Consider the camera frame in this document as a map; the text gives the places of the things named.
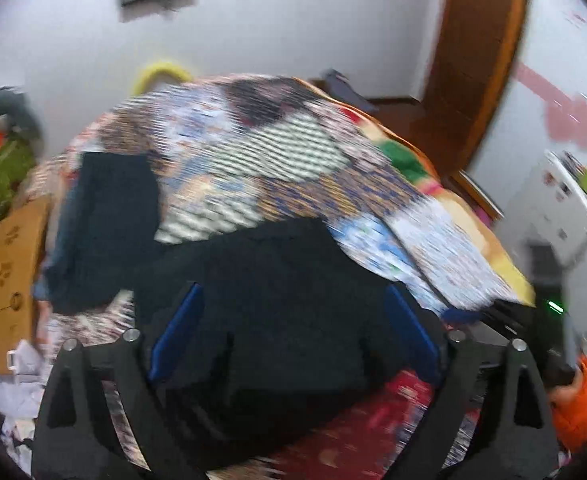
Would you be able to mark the blue jeans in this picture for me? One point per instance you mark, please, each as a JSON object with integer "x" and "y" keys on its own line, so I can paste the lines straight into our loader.
{"x": 56, "y": 260}

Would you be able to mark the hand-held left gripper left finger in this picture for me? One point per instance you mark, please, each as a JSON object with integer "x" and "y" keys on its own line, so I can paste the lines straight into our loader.
{"x": 173, "y": 335}

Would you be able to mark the white plastic box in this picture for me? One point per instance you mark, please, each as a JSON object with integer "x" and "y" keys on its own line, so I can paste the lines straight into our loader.
{"x": 556, "y": 210}

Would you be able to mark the green fabric bin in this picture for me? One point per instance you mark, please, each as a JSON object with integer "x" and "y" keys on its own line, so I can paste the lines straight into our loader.
{"x": 3, "y": 185}

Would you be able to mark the grey neck pillow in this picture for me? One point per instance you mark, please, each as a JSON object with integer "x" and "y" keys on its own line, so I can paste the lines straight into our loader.
{"x": 16, "y": 107}

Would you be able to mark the white heart-print wardrobe door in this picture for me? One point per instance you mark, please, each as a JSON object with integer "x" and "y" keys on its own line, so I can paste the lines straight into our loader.
{"x": 563, "y": 60}

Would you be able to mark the pile of white packets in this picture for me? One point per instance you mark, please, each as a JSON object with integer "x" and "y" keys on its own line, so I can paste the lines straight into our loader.
{"x": 21, "y": 395}

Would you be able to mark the brown wooden door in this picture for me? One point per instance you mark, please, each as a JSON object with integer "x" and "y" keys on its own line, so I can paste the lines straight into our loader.
{"x": 473, "y": 60}

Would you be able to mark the black pants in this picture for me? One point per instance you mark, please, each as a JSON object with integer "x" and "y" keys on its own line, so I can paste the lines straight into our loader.
{"x": 273, "y": 310}

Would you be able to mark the patchwork printed quilt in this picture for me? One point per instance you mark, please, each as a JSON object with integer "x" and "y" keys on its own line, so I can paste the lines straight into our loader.
{"x": 283, "y": 160}

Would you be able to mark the folded dark pants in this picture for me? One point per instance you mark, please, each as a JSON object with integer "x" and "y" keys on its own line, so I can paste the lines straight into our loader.
{"x": 108, "y": 220}

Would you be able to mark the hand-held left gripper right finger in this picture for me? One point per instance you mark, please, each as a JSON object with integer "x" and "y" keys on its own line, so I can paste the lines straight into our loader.
{"x": 413, "y": 335}

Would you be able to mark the bamboo lap desk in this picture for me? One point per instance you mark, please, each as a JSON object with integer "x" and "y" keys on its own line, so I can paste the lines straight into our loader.
{"x": 13, "y": 255}

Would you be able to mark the grey bag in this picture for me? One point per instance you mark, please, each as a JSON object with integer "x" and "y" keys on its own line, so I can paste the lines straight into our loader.
{"x": 346, "y": 87}

